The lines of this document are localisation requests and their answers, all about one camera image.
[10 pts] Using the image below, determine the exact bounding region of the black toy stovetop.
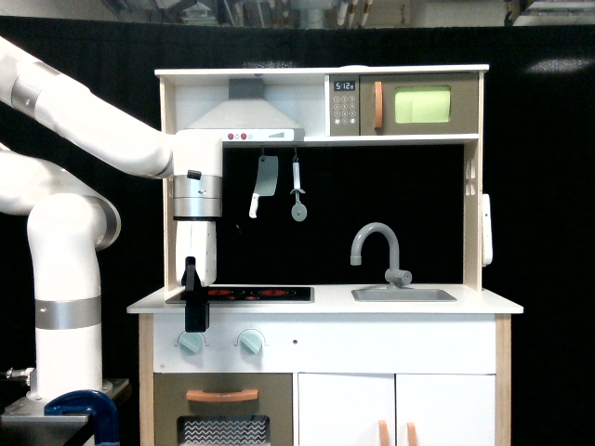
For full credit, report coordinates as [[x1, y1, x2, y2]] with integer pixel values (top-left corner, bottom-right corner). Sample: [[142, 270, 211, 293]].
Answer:
[[206, 285, 314, 305]]

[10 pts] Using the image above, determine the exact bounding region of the right white cabinet door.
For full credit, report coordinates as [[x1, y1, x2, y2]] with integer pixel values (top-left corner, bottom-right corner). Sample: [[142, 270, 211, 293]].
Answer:
[[395, 374, 496, 445]]

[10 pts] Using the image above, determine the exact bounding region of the white wooden toy kitchen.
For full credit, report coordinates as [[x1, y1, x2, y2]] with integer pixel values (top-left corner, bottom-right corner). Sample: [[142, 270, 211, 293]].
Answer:
[[128, 64, 522, 445]]

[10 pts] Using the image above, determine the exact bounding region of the white cabinet door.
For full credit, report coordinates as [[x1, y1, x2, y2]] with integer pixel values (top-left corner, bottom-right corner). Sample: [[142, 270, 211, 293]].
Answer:
[[395, 374, 496, 445], [295, 373, 396, 445]]

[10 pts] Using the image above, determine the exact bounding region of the white object on kitchen side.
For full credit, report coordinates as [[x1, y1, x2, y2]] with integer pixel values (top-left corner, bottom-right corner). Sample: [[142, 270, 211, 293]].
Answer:
[[482, 193, 494, 267]]

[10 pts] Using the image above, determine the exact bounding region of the orange oven handle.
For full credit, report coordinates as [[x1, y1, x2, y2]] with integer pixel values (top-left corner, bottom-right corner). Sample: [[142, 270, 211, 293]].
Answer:
[[186, 389, 258, 403]]

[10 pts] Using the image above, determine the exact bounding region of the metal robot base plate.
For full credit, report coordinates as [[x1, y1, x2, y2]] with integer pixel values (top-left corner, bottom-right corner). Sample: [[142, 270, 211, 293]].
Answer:
[[1, 379, 131, 445]]

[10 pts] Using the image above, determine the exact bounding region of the left orange cabinet handle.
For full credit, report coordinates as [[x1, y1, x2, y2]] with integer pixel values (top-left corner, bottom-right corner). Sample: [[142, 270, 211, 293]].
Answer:
[[378, 420, 390, 446]]

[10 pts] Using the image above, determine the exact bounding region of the right mint stove knob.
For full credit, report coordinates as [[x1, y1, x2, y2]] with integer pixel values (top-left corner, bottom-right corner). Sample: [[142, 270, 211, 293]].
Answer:
[[238, 329, 264, 355]]

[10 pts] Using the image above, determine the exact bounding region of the toy microwave with green window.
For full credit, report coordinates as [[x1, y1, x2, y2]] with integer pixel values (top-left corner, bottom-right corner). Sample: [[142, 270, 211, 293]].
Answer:
[[326, 72, 480, 137]]

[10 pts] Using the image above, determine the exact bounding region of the blue clamp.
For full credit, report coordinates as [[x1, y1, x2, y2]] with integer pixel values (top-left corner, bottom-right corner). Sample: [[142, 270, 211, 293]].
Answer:
[[44, 390, 120, 445]]

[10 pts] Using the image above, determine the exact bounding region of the left mint stove knob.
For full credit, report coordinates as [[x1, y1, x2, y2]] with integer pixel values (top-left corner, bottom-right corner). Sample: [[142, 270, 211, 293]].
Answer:
[[178, 332, 205, 355]]

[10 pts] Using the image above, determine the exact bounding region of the left white cabinet door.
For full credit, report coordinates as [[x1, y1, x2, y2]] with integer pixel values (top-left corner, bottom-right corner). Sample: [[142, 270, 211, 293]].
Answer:
[[295, 373, 396, 445]]

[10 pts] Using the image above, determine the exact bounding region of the grey toy range hood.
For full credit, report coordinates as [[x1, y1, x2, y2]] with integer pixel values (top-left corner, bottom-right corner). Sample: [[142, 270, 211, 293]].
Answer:
[[190, 79, 305, 143]]

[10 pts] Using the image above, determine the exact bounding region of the grey toy faucet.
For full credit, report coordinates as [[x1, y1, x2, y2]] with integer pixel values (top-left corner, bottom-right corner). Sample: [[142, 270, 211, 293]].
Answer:
[[350, 222, 414, 291]]

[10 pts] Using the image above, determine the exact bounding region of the orange cabinet handle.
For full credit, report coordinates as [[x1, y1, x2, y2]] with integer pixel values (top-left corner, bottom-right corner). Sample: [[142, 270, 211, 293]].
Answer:
[[378, 420, 390, 446], [406, 422, 417, 446]]

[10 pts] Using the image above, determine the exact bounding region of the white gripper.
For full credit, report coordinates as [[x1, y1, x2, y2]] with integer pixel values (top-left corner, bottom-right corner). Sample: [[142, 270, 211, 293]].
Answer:
[[176, 220, 217, 333]]

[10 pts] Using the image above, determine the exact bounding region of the toy pizza cutter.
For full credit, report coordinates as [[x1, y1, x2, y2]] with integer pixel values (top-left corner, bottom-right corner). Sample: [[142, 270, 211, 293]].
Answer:
[[290, 156, 308, 222]]

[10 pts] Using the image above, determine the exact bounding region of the mint stove knob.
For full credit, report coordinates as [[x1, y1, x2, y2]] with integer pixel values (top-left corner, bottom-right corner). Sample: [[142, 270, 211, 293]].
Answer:
[[238, 329, 264, 355], [178, 332, 205, 355]]

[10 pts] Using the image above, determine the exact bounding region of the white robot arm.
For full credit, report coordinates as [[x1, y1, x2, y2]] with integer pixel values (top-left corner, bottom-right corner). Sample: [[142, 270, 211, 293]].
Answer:
[[1, 41, 223, 400]]

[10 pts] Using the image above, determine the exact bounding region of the orange microwave handle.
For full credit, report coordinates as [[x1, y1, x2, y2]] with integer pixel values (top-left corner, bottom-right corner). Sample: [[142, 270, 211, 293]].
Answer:
[[374, 81, 383, 129]]

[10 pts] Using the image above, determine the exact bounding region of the right orange cabinet handle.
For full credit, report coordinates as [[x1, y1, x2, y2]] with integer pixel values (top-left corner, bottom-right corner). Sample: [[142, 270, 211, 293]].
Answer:
[[406, 422, 417, 446]]

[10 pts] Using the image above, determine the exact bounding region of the toy cleaver knife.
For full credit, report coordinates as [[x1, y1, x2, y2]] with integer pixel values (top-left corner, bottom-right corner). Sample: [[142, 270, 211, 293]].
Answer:
[[248, 155, 279, 218]]

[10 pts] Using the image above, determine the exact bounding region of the toy oven door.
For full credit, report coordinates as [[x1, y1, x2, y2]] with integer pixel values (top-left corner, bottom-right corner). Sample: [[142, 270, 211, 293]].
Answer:
[[154, 374, 294, 445]]

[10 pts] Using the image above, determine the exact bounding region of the grey toy sink basin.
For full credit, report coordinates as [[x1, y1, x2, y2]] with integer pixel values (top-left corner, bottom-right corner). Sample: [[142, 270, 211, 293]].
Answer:
[[351, 288, 456, 302]]

